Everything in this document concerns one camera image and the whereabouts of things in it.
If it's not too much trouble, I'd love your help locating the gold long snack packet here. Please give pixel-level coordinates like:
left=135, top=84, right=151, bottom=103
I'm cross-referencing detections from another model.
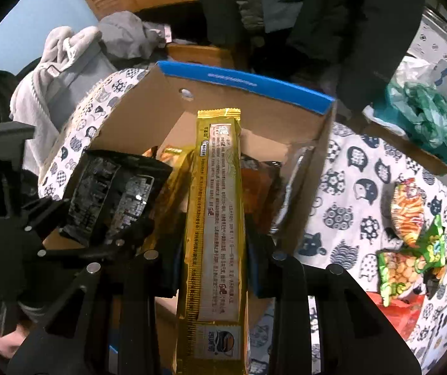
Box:
left=172, top=107, right=252, bottom=375

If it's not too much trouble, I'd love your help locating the blue cardboard box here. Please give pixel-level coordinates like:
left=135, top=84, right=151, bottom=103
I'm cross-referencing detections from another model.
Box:
left=45, top=60, right=337, bottom=375

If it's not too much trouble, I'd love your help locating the large orange chip bag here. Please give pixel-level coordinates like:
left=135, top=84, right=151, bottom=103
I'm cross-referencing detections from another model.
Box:
left=366, top=291, right=424, bottom=341

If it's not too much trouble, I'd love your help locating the dark olive coat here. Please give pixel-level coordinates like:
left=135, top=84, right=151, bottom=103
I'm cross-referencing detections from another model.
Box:
left=196, top=0, right=267, bottom=46

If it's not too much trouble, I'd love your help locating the cat print tablecloth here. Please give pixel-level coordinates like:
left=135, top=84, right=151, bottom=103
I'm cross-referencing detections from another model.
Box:
left=38, top=68, right=447, bottom=375

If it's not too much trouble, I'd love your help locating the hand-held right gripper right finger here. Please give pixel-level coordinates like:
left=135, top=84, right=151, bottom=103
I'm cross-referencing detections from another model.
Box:
left=246, top=227, right=424, bottom=375

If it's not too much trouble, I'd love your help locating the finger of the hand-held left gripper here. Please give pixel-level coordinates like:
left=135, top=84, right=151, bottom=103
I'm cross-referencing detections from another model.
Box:
left=22, top=197, right=72, bottom=236
left=36, top=219, right=162, bottom=262

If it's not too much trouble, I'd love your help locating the green biscuit packet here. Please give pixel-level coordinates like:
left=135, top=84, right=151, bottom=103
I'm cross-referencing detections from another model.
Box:
left=376, top=250, right=423, bottom=308

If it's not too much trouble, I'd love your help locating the grey jacket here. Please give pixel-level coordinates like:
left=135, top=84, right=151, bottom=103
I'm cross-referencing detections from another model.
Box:
left=255, top=0, right=311, bottom=34

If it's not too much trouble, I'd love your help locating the bag of teal plastic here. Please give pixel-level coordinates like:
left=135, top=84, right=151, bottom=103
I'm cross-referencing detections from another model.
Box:
left=364, top=57, right=447, bottom=168

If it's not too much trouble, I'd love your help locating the red orange puffed snack bag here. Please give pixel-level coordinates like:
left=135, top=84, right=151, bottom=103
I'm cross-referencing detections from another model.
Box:
left=389, top=177, right=429, bottom=248

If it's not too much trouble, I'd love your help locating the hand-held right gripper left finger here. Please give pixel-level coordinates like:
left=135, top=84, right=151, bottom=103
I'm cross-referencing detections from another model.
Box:
left=6, top=237, right=187, bottom=375

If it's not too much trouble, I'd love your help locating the silver blue snack packet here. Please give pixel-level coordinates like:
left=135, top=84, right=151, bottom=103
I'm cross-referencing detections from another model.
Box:
left=273, top=144, right=322, bottom=236

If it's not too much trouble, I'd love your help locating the black long coat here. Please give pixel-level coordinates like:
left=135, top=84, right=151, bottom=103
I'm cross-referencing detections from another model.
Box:
left=286, top=0, right=427, bottom=111

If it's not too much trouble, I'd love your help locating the grey garment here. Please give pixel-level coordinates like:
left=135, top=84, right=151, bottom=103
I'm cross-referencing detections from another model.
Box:
left=98, top=11, right=169, bottom=62

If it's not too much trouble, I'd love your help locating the white box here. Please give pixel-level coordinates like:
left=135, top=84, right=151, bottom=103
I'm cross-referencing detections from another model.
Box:
left=407, top=4, right=447, bottom=72

